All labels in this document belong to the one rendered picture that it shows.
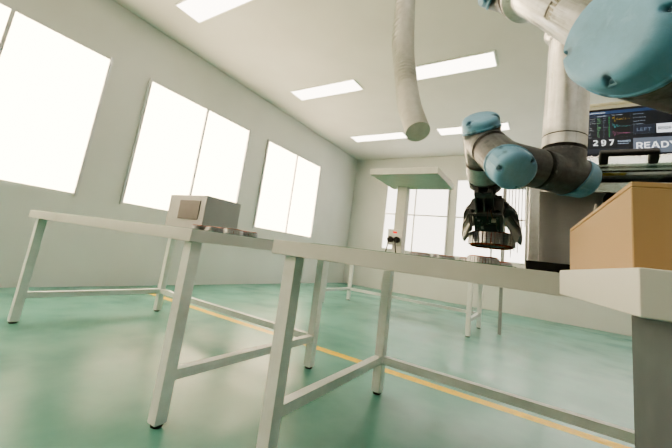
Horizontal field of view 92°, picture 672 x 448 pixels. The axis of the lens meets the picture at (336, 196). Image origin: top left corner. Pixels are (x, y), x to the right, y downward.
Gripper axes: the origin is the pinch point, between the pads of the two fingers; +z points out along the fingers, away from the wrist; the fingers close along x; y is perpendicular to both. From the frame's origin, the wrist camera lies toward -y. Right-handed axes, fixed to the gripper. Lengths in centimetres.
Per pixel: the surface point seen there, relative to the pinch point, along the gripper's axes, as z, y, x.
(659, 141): -1, -48, 41
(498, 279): 2.2, 11.4, 2.4
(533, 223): 14.8, -26.5, 9.0
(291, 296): 16, 19, -62
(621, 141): -2, -49, 32
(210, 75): -32, -296, -417
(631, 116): -7, -55, 35
